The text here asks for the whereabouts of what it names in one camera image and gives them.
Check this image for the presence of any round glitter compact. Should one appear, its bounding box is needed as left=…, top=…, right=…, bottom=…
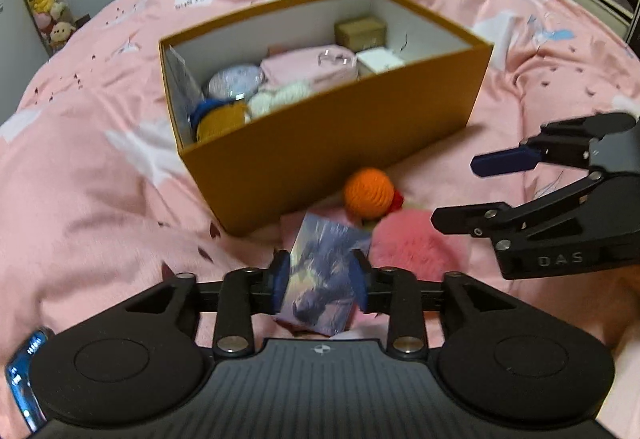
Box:
left=206, top=64, right=265, bottom=102

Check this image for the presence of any orange cardboard box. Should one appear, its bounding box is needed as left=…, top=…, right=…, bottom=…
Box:
left=158, top=0, right=495, bottom=237

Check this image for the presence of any small white box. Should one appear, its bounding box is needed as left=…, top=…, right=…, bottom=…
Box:
left=356, top=46, right=405, bottom=78

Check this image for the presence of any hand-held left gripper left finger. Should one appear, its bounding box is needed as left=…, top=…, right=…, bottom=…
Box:
left=125, top=249, right=292, bottom=358

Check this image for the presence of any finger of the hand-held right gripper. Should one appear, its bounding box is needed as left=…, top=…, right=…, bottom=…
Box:
left=470, top=111, right=637, bottom=180
left=431, top=171, right=605, bottom=246

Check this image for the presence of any white crochet doll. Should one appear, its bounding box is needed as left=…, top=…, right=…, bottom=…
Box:
left=246, top=81, right=313, bottom=120

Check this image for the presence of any smartphone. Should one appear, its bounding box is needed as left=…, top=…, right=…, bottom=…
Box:
left=5, top=328, right=56, bottom=435

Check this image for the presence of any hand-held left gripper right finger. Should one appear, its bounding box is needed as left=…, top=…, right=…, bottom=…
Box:
left=349, top=249, right=522, bottom=356

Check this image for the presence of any brown teddy bear plush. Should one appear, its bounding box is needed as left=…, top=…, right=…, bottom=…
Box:
left=189, top=98, right=250, bottom=144

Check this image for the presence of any pink fabric pouch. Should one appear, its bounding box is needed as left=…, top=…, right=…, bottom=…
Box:
left=260, top=44, right=360, bottom=92

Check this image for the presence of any pink fur pompom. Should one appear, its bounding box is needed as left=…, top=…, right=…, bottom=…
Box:
left=367, top=211, right=463, bottom=282

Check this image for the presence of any gold gift box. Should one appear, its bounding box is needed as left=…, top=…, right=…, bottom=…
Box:
left=334, top=16, right=390, bottom=52

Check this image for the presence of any orange crochet ball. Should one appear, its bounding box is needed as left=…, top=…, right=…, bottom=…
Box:
left=343, top=169, right=397, bottom=220

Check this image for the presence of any blue picture card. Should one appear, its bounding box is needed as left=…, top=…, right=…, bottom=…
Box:
left=274, top=213, right=373, bottom=337

